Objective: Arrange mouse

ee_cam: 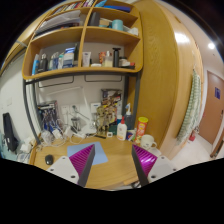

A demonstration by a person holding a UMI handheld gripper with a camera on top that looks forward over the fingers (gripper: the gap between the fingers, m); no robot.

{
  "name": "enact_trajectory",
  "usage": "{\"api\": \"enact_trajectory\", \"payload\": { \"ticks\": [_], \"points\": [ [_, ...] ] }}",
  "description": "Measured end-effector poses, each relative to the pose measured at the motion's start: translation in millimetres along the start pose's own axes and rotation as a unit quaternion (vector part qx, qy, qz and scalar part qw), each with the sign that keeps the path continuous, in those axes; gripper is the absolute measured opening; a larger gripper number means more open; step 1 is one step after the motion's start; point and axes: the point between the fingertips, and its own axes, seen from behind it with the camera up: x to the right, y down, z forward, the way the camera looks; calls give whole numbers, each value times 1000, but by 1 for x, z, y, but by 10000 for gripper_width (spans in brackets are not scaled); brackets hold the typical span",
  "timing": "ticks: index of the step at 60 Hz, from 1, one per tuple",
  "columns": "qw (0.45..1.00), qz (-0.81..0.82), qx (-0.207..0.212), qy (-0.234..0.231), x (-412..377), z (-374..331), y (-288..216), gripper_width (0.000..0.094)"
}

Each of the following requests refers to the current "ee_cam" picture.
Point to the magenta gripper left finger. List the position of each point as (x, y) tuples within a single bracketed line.
[(75, 169)]

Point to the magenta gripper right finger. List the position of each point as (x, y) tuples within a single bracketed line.
[(150, 167)]

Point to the light blue mouse pad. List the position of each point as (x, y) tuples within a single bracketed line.
[(99, 156)]

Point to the black computer mouse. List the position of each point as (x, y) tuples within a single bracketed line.
[(49, 159)]

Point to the white ceramic mug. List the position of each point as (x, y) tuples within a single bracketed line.
[(147, 142)]

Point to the white glue bottle red cap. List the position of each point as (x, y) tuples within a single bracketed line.
[(121, 130)]

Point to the yellow red chips can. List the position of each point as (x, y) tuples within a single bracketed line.
[(141, 128)]

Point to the white power adapter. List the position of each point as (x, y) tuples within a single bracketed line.
[(47, 137)]

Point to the figurine stand on desk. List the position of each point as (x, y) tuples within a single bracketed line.
[(105, 118)]

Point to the white spray bottle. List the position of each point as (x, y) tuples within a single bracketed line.
[(128, 114)]

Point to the brown wooden door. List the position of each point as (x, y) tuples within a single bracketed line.
[(214, 108)]

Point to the green striped hanging towel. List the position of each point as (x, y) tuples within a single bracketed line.
[(192, 114)]

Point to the blue bottle on shelf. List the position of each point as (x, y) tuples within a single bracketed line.
[(35, 64)]

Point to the white tube on shelf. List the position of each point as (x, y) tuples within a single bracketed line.
[(86, 59)]

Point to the black tall cylinder bottle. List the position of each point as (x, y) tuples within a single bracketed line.
[(116, 57)]

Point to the teal tape roll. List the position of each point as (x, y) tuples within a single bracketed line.
[(117, 24)]

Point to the wooden wall shelf unit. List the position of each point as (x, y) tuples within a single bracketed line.
[(131, 44)]

